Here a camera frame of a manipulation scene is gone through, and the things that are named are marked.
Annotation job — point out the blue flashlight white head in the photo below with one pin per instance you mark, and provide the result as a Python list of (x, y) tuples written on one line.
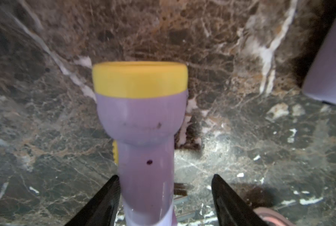
[(272, 218)]

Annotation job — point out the purple flashlight yellow head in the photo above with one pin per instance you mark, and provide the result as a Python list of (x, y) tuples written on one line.
[(320, 82)]

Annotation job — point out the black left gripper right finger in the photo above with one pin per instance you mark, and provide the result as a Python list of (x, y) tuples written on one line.
[(231, 210)]

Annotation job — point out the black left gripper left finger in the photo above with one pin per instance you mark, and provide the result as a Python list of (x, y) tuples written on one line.
[(102, 209)]

